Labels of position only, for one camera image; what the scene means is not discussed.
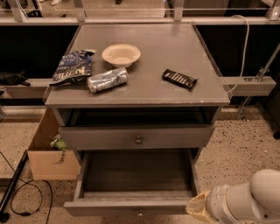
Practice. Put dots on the padded gripper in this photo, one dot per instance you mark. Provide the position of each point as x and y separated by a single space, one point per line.
214 203

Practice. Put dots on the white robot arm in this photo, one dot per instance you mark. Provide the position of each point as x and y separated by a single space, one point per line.
258 200

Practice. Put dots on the upper grey drawer with knob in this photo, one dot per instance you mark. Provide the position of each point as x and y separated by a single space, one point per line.
139 137

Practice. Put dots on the grey wooden drawer cabinet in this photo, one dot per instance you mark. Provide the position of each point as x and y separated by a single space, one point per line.
146 99

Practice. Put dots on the black snack bar wrapper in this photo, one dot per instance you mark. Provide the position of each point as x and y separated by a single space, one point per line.
179 79

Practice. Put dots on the green crumpled wrapper in box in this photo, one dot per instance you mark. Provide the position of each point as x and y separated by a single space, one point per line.
58 143

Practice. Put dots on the crushed silver drink can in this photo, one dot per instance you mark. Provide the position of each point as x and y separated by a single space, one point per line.
107 80

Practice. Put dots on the cardboard box on floor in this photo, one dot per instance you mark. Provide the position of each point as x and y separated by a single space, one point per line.
46 162

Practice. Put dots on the white paper bowl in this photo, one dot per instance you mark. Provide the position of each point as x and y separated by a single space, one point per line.
121 55

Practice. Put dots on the blue chip bag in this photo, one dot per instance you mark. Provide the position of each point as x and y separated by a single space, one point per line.
73 68

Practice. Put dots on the black bar on floor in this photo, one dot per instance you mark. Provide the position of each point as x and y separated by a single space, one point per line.
10 184

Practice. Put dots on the black object on left ledge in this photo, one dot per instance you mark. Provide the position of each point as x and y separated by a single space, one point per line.
13 79

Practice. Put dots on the metal railing frame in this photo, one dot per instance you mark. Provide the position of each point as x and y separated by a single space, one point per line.
196 12

